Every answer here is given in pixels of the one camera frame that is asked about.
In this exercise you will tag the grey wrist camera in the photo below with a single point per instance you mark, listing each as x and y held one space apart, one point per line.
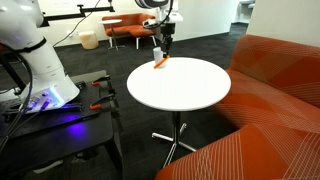
150 22

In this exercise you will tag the orange patterned sofa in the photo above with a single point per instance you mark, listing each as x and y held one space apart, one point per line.
273 100

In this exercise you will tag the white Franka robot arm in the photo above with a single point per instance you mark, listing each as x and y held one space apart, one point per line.
40 66

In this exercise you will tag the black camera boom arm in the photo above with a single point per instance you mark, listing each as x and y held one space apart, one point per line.
80 13

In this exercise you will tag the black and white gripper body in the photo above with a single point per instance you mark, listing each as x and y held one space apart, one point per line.
168 28

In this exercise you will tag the small orange sofa white legs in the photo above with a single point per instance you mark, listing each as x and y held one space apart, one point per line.
130 25

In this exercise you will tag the orange marker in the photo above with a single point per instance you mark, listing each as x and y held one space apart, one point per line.
161 62

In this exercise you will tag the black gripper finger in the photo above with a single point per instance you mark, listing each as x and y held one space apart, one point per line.
169 45
164 46

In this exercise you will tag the beige cylindrical stool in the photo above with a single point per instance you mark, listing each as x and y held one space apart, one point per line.
88 40

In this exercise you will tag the small round white side table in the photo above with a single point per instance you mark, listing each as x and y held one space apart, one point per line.
111 22

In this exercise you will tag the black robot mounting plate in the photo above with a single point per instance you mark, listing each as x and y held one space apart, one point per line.
88 96

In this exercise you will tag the black work table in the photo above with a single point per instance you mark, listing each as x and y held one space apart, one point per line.
66 140

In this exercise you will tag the round white pedestal table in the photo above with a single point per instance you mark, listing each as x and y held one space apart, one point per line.
178 83

